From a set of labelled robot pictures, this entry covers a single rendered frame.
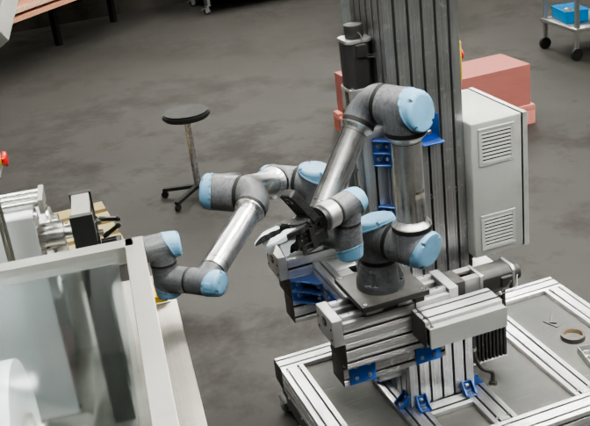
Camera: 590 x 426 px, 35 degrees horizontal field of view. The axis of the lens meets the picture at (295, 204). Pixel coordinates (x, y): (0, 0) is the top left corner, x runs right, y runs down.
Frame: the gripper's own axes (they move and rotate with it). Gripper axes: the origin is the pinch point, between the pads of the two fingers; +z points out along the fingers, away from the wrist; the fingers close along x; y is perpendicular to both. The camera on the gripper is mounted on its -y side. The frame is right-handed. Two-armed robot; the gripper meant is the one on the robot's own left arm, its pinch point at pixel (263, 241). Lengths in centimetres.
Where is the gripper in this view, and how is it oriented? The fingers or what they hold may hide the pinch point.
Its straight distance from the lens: 229.1
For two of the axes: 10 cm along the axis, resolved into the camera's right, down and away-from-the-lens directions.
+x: -6.9, -0.8, 7.2
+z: -6.9, 3.6, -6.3
